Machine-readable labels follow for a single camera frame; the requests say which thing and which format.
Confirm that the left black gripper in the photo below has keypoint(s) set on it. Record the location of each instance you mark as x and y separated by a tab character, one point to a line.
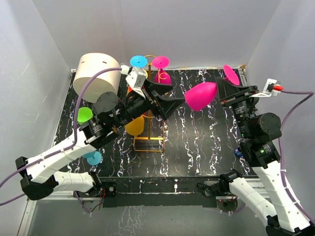
165	106

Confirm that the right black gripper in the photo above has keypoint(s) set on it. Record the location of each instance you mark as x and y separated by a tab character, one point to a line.
226	89

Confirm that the magenta wine glass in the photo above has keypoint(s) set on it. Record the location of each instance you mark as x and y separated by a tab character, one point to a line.
160	63
203	94

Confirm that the magenta wine glass front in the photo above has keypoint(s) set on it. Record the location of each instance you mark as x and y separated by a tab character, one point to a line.
203	94

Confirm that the orange wine glass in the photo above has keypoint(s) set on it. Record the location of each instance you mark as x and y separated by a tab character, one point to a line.
135	127

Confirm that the blue wine glass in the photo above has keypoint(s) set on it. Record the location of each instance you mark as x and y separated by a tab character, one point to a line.
138	61
93	158

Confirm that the green wine glass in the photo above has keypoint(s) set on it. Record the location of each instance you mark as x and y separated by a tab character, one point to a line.
84	115

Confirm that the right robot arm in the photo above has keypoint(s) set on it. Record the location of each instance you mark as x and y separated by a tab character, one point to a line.
280	213

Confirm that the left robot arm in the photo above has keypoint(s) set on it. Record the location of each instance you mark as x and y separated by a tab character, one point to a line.
41	175

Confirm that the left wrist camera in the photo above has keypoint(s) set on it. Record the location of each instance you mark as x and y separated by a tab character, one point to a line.
135	77

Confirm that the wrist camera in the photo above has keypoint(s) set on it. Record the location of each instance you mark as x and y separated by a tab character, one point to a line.
135	77
271	88

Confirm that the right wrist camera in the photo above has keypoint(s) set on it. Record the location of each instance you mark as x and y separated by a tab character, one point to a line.
271	88

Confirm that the gold wire glass rack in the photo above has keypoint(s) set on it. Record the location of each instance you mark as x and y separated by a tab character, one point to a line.
155	144

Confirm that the blue handled tool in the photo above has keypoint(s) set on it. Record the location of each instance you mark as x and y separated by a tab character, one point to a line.
237	152

